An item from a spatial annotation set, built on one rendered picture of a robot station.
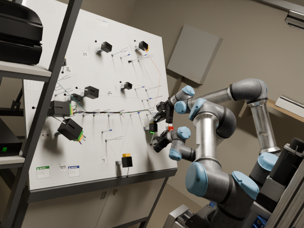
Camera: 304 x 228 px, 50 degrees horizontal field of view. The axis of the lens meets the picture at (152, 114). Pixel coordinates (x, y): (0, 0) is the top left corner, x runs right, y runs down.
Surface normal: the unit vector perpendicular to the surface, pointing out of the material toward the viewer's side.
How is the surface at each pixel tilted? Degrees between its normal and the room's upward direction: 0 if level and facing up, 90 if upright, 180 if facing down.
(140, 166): 53
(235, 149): 90
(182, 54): 90
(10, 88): 90
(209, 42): 90
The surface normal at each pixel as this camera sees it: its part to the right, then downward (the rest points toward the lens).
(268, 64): -0.51, 0.05
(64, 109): 0.76, -0.18
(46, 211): 0.67, 0.45
